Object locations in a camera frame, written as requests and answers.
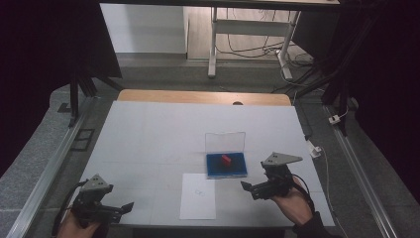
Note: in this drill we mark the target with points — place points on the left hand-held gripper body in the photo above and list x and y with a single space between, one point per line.
90 206

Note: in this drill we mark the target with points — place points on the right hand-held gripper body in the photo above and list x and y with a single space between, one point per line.
279 181

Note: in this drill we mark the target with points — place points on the blue ink pad clear case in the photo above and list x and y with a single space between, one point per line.
237 170

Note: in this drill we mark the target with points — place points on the red stamp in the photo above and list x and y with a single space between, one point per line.
226 159

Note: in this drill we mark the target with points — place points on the person's right hand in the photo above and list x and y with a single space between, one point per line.
295 205

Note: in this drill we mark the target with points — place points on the person's left hand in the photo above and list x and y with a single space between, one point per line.
71 229

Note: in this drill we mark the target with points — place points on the white paper sheet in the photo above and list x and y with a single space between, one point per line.
198 205

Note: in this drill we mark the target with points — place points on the white table cover board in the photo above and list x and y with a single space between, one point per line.
148 142

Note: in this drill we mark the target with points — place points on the wooden table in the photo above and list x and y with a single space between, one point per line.
198 96

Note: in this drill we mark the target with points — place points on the black metal stand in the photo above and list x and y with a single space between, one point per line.
74 95
333 89

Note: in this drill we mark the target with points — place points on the black curtain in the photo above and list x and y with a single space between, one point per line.
39 66
386 82

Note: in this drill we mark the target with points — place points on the aluminium rail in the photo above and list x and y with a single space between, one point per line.
49 172
360 178

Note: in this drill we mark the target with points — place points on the black floor bracket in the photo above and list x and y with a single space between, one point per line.
82 140

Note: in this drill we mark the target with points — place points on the white desk frame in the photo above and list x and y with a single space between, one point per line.
213 49

